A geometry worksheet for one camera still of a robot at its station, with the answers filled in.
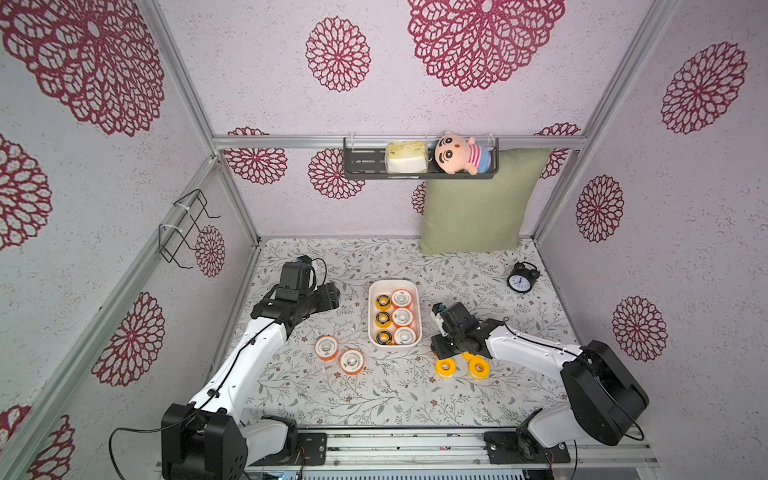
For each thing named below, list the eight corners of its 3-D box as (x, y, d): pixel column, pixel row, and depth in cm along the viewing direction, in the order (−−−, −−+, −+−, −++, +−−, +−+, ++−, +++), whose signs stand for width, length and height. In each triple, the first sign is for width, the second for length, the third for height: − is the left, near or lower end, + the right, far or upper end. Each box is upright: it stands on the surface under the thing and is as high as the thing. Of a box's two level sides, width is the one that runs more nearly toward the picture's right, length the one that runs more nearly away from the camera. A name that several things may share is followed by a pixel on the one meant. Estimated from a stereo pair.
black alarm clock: (503, 287, 108) (513, 269, 100) (508, 276, 111) (517, 258, 104) (526, 296, 106) (537, 279, 98) (530, 285, 109) (541, 267, 101)
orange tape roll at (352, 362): (339, 375, 88) (338, 372, 86) (341, 352, 92) (340, 349, 90) (363, 375, 88) (363, 372, 86) (364, 352, 92) (364, 349, 90)
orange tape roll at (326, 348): (314, 360, 91) (312, 357, 89) (317, 338, 95) (316, 335, 93) (337, 360, 91) (336, 357, 89) (339, 338, 95) (338, 335, 93)
